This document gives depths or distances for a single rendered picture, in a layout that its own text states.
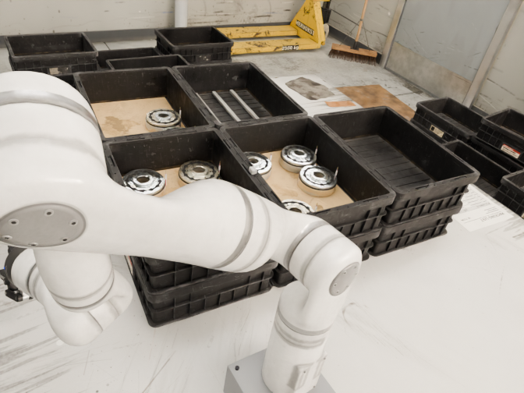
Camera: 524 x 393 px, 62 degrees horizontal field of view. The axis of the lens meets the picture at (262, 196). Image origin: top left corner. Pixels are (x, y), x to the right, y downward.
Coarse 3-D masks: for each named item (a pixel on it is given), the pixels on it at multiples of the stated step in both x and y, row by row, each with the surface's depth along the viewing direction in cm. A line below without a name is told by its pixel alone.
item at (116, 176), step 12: (180, 132) 112; (192, 132) 113; (204, 132) 114; (216, 132) 115; (108, 144) 104; (120, 144) 105; (228, 144) 111; (108, 156) 100; (108, 168) 100; (120, 180) 94; (252, 180) 100; (264, 192) 97; (156, 264) 80
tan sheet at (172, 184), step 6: (174, 168) 116; (162, 174) 114; (168, 174) 114; (174, 174) 115; (168, 180) 112; (174, 180) 113; (168, 186) 110; (174, 186) 111; (180, 186) 111; (168, 192) 109
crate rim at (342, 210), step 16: (224, 128) 117; (240, 128) 119; (320, 128) 124; (336, 144) 119; (352, 160) 114; (256, 176) 102; (272, 192) 98; (336, 208) 96; (352, 208) 98; (368, 208) 101
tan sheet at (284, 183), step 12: (276, 156) 128; (276, 168) 123; (276, 180) 119; (288, 180) 119; (276, 192) 115; (288, 192) 115; (300, 192) 116; (336, 192) 118; (312, 204) 113; (324, 204) 113; (336, 204) 114
